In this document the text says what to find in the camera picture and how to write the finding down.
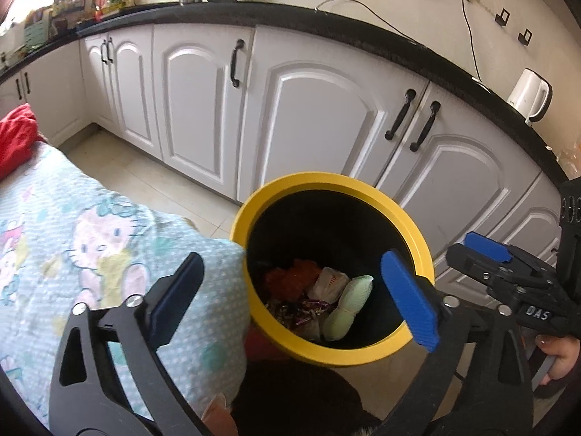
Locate teal knife holder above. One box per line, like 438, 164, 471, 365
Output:
24, 9, 50, 46

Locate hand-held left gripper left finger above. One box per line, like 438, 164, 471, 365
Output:
49, 252, 206, 436

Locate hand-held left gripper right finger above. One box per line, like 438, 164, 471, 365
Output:
380, 249, 534, 436

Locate black fuzzy garment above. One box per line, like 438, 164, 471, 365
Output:
231, 363, 377, 436

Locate white plastic bag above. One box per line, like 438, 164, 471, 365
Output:
309, 267, 350, 303

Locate yellow rimmed black trash bin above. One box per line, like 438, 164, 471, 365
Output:
229, 173, 435, 368

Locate black dish rack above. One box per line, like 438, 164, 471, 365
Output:
50, 0, 87, 32

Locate person's left hand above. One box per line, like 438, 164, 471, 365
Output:
202, 393, 239, 436

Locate green foam fruit net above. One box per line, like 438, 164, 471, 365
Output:
323, 275, 374, 341

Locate white lower cabinets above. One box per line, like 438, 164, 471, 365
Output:
0, 23, 568, 291

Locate black countertop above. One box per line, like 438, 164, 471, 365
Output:
0, 1, 573, 182

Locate purple candy wrapper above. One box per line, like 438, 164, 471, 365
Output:
268, 297, 330, 328

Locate person's right hand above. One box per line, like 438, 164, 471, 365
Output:
536, 334, 581, 380

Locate red mesh net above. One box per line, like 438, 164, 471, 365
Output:
265, 259, 321, 300

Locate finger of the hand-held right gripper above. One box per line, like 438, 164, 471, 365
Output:
446, 243, 525, 303
465, 231, 557, 289

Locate red floral blanket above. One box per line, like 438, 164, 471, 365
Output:
0, 104, 39, 180

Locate white electric kettle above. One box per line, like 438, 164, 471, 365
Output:
512, 68, 553, 125

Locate black power cable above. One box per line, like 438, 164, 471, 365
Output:
314, 0, 488, 87

